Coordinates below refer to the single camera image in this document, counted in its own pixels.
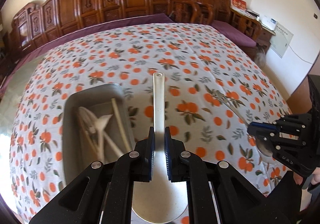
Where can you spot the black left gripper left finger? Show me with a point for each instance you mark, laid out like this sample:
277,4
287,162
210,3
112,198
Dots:
102,193

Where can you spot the grey metal tray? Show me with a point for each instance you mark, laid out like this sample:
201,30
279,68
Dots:
97,101

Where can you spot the white electrical wall panel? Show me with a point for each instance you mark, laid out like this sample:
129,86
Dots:
281,40

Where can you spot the person's right hand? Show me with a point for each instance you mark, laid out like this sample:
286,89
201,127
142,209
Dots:
315,177

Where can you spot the dark wooden chopstick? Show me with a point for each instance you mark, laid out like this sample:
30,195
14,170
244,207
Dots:
88,133

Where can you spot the light bamboo chopstick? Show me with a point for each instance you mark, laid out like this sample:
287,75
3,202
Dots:
120,124
113,145

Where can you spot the large white plastic spoon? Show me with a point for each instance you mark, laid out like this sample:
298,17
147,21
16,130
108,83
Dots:
159,201

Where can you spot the orange-print tablecloth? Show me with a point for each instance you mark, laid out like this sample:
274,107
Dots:
212,91

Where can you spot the purple armchair cushion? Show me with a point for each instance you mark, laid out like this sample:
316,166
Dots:
237,37

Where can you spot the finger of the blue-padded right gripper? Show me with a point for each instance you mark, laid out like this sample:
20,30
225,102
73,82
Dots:
264,126

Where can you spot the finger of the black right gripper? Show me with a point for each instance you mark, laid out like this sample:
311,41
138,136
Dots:
256,132

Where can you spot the purple sofa cushion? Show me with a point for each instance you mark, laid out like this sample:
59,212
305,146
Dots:
147,19

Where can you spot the metal smiley-handle spoon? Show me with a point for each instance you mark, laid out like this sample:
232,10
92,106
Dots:
264,145

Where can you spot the metal fork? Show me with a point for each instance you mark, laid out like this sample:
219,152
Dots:
223,99

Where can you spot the red gift box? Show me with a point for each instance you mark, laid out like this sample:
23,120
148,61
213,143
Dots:
239,4

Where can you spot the wooden side table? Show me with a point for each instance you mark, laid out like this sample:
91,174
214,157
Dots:
251,28

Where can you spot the carved wooden sofa bench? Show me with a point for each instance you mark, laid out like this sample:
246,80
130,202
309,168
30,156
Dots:
35,25

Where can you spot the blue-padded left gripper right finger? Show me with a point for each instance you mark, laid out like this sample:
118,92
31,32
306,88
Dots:
218,193

